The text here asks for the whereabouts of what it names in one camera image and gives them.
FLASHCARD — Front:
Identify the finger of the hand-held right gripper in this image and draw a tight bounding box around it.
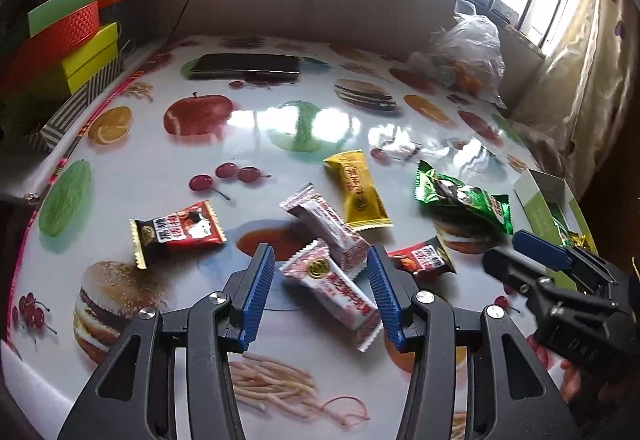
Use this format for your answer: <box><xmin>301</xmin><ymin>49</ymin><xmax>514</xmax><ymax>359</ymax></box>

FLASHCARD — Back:
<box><xmin>512</xmin><ymin>230</ymin><xmax>638</xmax><ymax>301</ymax></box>
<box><xmin>482</xmin><ymin>247</ymin><xmax>616</xmax><ymax>325</ymax></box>

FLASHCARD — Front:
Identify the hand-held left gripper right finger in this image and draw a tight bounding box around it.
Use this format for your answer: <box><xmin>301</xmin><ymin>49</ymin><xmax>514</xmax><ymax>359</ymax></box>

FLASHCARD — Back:
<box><xmin>366</xmin><ymin>244</ymin><xmax>571</xmax><ymax>440</ymax></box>

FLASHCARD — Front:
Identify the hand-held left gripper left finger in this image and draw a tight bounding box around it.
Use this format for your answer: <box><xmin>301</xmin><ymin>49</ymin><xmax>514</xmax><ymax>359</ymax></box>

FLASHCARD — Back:
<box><xmin>57</xmin><ymin>242</ymin><xmax>276</xmax><ymax>440</ymax></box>

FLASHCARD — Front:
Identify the green snack packet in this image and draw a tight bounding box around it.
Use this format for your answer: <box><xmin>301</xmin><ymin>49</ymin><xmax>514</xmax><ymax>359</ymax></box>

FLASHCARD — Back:
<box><xmin>414</xmin><ymin>160</ymin><xmax>515</xmax><ymax>235</ymax></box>
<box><xmin>550</xmin><ymin>215</ymin><xmax>581</xmax><ymax>241</ymax></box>

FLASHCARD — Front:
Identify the green cardboard box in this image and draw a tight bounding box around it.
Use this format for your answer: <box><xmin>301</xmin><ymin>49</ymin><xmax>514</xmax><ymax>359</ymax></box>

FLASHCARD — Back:
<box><xmin>514</xmin><ymin>169</ymin><xmax>601</xmax><ymax>281</ymax></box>

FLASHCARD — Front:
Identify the white red snack packet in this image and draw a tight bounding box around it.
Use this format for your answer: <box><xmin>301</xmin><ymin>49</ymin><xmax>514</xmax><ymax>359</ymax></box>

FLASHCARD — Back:
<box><xmin>280</xmin><ymin>240</ymin><xmax>383</xmax><ymax>352</ymax></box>
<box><xmin>278</xmin><ymin>184</ymin><xmax>372</xmax><ymax>267</ymax></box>

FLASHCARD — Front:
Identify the red black snack packet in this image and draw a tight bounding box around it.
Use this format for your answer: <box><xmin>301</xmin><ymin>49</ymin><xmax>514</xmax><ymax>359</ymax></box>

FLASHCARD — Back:
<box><xmin>387</xmin><ymin>237</ymin><xmax>457</xmax><ymax>277</ymax></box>
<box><xmin>130</xmin><ymin>201</ymin><xmax>226</xmax><ymax>271</ymax></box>

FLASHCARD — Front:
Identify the yellow snack packet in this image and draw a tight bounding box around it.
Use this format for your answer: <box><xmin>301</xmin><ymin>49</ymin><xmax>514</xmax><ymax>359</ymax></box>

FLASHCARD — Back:
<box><xmin>322</xmin><ymin>150</ymin><xmax>393</xmax><ymax>231</ymax></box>

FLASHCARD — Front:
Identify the fruit print tablecloth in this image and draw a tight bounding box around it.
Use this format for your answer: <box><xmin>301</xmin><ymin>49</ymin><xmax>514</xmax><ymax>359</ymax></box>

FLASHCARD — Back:
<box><xmin>0</xmin><ymin>34</ymin><xmax>601</xmax><ymax>440</ymax></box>

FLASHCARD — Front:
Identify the cream patterned curtain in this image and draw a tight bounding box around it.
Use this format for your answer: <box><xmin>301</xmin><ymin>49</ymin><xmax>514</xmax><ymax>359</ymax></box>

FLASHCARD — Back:
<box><xmin>510</xmin><ymin>0</ymin><xmax>631</xmax><ymax>201</ymax></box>

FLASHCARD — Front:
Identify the orange tangerine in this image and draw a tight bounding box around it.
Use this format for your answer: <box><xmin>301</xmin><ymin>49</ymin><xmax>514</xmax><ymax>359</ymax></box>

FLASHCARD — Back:
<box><xmin>450</xmin><ymin>62</ymin><xmax>481</xmax><ymax>93</ymax></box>

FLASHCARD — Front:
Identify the clear plastic bag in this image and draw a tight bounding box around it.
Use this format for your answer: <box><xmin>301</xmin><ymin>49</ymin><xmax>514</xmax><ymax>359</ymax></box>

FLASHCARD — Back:
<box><xmin>407</xmin><ymin>0</ymin><xmax>508</xmax><ymax>108</ymax></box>

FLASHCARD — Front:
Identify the black phone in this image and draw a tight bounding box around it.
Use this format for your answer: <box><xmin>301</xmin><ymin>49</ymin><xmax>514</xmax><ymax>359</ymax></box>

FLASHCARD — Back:
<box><xmin>189</xmin><ymin>52</ymin><xmax>301</xmax><ymax>81</ymax></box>

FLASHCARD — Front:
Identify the black white striped box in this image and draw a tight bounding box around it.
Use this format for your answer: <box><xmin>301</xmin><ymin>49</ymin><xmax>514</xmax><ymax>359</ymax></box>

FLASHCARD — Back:
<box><xmin>39</xmin><ymin>54</ymin><xmax>126</xmax><ymax>151</ymax></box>

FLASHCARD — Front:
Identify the yellow-green box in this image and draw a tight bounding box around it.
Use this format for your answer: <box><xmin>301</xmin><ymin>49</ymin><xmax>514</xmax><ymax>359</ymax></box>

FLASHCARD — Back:
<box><xmin>61</xmin><ymin>22</ymin><xmax>121</xmax><ymax>96</ymax></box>

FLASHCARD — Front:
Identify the red textured box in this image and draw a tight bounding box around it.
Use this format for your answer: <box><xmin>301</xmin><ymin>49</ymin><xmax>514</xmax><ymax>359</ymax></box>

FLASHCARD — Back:
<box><xmin>2</xmin><ymin>0</ymin><xmax>101</xmax><ymax>90</ymax></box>

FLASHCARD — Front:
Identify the light green box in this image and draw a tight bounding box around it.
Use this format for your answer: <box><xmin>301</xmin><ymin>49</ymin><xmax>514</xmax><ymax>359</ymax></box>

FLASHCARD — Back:
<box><xmin>27</xmin><ymin>0</ymin><xmax>97</xmax><ymax>38</ymax></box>

